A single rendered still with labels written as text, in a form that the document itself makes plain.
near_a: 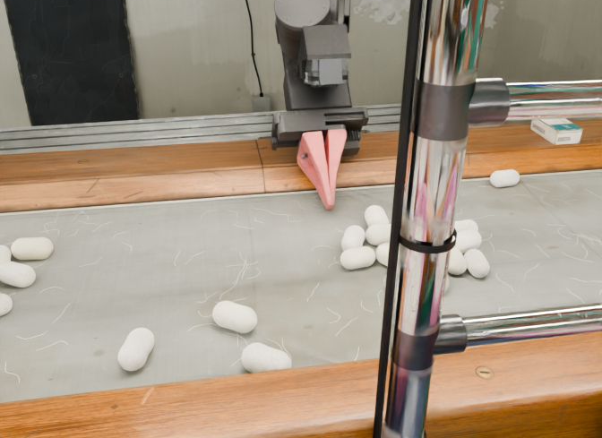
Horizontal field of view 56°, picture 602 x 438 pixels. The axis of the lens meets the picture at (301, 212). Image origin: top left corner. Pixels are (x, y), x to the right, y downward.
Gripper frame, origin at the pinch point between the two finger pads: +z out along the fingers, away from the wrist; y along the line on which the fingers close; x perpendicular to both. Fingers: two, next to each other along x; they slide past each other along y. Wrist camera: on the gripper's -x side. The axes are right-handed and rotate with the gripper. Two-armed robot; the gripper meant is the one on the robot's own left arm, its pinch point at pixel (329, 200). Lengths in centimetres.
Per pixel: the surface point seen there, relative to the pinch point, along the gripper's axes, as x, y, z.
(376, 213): -3.4, 3.9, 3.2
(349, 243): -5.7, 0.1, 6.7
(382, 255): -7.0, 2.6, 8.5
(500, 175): 1.8, 20.7, -2.1
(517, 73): 145, 123, -109
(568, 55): 113, 123, -95
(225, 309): -11.6, -11.7, 12.8
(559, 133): 3.9, 31.1, -8.0
